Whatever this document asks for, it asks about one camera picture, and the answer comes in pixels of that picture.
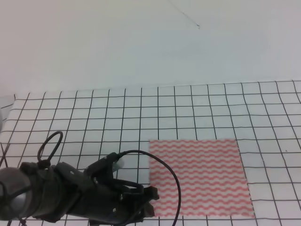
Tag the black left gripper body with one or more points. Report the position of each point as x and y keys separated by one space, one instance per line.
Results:
x=112 y=202

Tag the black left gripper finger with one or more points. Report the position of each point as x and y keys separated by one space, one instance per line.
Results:
x=150 y=194
x=147 y=211

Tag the pink wavy-striped towel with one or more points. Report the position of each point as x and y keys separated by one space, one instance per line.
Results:
x=199 y=178

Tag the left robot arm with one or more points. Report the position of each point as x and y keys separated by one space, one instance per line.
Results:
x=49 y=194

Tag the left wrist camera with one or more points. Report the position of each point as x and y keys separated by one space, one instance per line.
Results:
x=103 y=169

